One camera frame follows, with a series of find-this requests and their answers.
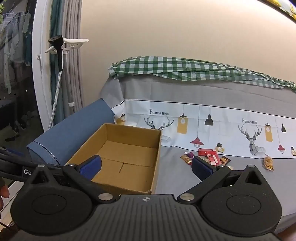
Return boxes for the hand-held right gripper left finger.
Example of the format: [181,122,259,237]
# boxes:
[23,155,117,204]

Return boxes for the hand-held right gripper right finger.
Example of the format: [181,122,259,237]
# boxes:
[177,156,269,204]

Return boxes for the cardboard box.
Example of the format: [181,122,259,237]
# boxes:
[65,123,162,195]

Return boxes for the clear peanut snack packet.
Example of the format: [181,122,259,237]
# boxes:
[262,154,274,172]

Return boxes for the person's left hand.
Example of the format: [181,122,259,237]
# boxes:
[0,185,10,211]

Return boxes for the blue fabric cushion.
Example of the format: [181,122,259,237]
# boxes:
[26,98,115,166]

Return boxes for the grey printed bed sheet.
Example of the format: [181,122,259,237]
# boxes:
[99,74,296,233]

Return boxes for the grey curtain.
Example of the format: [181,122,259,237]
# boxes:
[62,0,84,116]

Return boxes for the glass sliding door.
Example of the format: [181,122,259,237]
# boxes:
[0,0,44,151]

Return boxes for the green checked cloth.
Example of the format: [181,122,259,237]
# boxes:
[108,56,296,93]

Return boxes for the black steamer head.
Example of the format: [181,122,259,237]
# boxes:
[48,35,65,71]

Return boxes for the teal curtain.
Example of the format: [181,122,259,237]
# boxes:
[49,0,68,121]

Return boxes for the braided grey hose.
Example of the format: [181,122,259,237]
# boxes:
[47,70,63,130]

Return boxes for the white door frame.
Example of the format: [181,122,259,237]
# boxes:
[32,0,61,132]

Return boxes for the framed wall picture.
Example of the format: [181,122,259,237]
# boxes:
[261,0,296,24]

